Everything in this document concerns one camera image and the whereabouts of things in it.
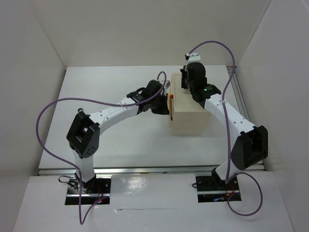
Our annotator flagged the beige drawer cabinet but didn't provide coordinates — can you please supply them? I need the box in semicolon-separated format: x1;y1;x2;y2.
169;73;211;136

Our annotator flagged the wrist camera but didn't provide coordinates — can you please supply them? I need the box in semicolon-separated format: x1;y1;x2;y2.
185;53;201;63
164;81;170;89

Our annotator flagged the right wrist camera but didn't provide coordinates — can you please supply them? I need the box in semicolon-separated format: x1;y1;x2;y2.
185;53;201;63

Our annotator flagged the beige blue-knob drawer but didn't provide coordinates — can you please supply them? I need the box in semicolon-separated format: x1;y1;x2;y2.
168;93;173;121

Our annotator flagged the aluminium side rail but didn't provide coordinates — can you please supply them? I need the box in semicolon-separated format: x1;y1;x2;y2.
231;73;245;110

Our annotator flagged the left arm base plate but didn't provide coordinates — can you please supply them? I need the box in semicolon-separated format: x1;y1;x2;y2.
58;175;112;205

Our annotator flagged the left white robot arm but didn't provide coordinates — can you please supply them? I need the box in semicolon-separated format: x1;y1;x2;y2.
67;80;170;193

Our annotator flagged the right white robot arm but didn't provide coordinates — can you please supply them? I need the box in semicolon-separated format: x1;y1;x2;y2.
181;62;268;189

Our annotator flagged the aluminium front rail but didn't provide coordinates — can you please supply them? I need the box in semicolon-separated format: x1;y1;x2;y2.
38;166;216;176

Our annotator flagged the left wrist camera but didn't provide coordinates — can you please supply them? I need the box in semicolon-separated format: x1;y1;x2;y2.
164;81;170;89

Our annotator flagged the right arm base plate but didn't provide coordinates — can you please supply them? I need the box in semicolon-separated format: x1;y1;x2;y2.
192;176;242;203

